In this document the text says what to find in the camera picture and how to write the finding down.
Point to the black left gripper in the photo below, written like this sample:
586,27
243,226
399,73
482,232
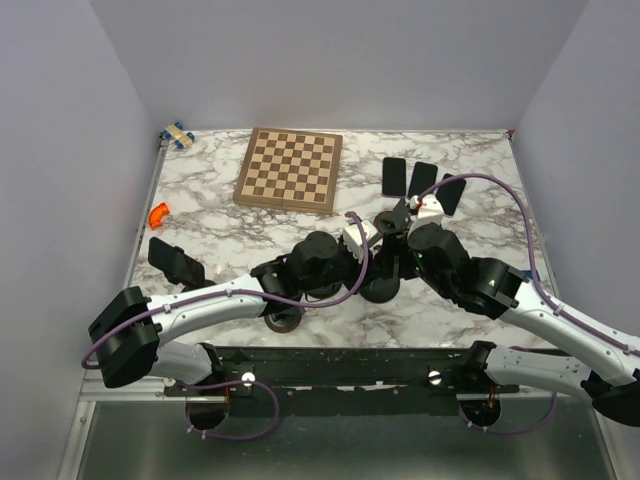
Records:
371,270

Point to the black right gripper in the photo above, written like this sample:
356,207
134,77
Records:
412,269

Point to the blue-edged black phone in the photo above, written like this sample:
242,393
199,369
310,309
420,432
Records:
424,175

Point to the black phone with purple edge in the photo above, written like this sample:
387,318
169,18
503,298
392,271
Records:
394,177

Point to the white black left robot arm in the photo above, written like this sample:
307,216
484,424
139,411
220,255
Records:
136,335

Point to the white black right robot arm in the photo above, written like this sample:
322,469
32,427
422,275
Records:
599,363

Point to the black tall round-base phone stand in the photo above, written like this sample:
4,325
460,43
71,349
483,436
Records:
322,293

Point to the brown-base far phone stand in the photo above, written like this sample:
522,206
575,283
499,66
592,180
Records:
396,221

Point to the brown-base phone stand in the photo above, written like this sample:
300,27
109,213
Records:
396,221
283,322

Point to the black right round-base stand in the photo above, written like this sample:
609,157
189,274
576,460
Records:
380,291

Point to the brown-base near phone stand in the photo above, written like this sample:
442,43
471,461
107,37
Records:
283,322

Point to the wooden chessboard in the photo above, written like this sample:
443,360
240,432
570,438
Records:
290,170

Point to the orange plastic piece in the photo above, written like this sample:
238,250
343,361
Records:
157,215

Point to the blue wheeled wooden toy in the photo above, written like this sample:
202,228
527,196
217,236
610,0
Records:
181,138

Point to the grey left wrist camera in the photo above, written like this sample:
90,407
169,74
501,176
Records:
353,239

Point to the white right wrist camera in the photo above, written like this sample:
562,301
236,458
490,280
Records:
425,211

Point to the aluminium frame rail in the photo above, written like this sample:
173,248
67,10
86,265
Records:
145,390

